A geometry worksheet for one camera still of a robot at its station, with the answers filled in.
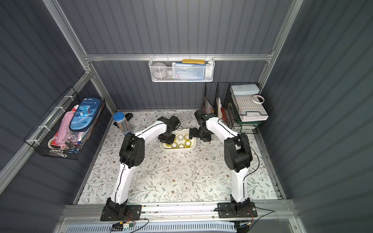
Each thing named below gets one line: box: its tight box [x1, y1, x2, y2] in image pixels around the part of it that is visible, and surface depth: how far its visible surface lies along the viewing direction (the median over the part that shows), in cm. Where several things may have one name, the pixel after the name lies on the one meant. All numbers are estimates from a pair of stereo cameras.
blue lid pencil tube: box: [112, 111, 133, 135], surface depth 95 cm
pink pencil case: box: [55, 111, 82, 148], surface depth 69 cm
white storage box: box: [159, 128, 197, 152], surface depth 100 cm
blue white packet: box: [171, 61, 206, 82], surface depth 89 cm
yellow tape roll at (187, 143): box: [184, 138, 192, 149], surface depth 101 cm
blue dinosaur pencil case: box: [68, 97, 102, 133], surface depth 71 cm
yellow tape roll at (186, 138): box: [184, 133, 190, 142], surface depth 104 cm
